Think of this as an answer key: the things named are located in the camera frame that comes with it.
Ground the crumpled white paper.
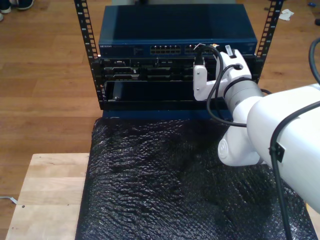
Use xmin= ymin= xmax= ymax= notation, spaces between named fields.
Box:
xmin=278 ymin=9 xmax=295 ymax=21

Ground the black rack server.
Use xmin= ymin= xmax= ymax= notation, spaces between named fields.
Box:
xmin=99 ymin=57 xmax=256 ymax=82

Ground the blue base board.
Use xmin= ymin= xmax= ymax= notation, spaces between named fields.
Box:
xmin=102 ymin=108 xmax=235 ymax=121

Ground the black bubble wrap mat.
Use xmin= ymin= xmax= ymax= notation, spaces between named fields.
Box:
xmin=74 ymin=116 xmax=318 ymax=240

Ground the black camera cable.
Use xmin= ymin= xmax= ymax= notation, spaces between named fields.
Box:
xmin=194 ymin=43 xmax=248 ymax=128

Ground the blue network switch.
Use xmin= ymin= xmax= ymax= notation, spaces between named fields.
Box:
xmin=98 ymin=4 xmax=258 ymax=59

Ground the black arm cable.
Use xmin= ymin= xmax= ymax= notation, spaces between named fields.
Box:
xmin=268 ymin=37 xmax=320 ymax=240

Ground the white flat ribbon cable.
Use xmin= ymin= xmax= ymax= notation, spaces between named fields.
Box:
xmin=0 ymin=196 xmax=19 ymax=205

